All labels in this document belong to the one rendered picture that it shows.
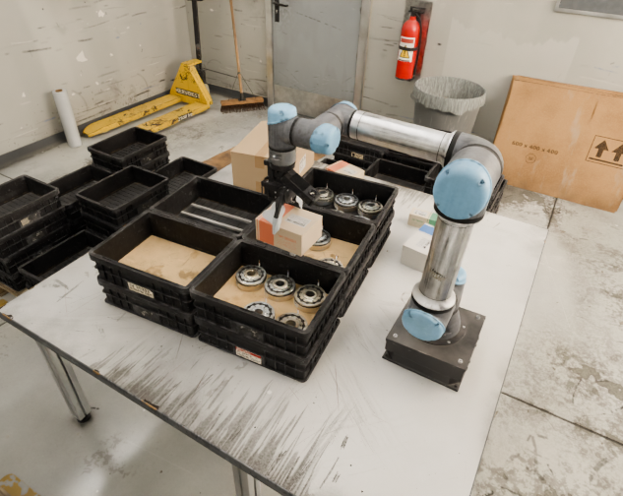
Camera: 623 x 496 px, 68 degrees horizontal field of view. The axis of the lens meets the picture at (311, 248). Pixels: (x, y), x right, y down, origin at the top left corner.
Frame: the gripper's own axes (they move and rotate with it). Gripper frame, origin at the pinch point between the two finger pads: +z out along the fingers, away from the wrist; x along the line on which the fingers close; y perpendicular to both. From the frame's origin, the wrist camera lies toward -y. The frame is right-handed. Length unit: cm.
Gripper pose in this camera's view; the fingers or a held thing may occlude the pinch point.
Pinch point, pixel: (288, 223)
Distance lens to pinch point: 139.5
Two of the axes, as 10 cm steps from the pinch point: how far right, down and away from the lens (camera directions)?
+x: -5.0, 5.2, -6.9
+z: -0.2, 7.9, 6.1
